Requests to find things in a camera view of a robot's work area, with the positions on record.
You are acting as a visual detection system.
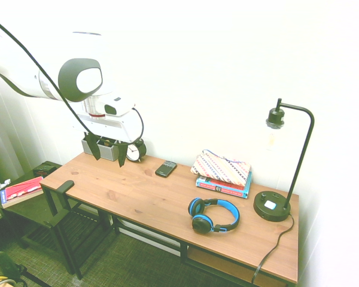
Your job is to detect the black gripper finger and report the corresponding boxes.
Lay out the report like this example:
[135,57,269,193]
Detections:
[87,132,102,161]
[117,143,128,168]

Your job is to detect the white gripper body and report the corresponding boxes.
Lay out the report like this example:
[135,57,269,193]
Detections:
[72,108,144,144]

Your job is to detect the blue and black headphones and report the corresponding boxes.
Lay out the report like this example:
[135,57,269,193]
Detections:
[187,197,241,234]

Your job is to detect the black alarm clock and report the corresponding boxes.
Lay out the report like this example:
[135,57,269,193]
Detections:
[126,138,148,164]

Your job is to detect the grey desk organizer box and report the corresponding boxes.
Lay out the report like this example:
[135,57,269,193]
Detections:
[81,136,122,163]

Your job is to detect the black smartphone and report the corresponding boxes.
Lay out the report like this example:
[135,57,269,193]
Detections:
[154,160,178,179]

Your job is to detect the small black box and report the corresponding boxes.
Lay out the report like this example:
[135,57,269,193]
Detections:
[32,163,58,178]

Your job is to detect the red cover book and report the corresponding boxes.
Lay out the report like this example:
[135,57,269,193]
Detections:
[0,176,45,209]

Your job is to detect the striped fabric pouch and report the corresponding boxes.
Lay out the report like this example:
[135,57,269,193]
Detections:
[190,148,252,184]

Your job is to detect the red spine book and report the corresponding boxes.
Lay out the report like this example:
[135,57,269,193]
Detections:
[196,178,247,195]

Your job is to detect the blue book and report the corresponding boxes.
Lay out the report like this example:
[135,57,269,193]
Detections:
[195,170,254,199]

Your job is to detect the black desk lamp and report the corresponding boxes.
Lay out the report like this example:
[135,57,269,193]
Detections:
[252,97,315,223]

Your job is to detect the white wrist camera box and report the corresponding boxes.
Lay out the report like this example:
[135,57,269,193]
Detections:
[103,95,136,117]

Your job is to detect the wooden desk with black frame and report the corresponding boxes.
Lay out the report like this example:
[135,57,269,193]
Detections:
[41,151,300,287]

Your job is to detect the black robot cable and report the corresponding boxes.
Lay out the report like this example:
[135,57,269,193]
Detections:
[0,14,145,147]

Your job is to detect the black lamp power cord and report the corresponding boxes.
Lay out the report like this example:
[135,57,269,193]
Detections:
[251,213,296,285]

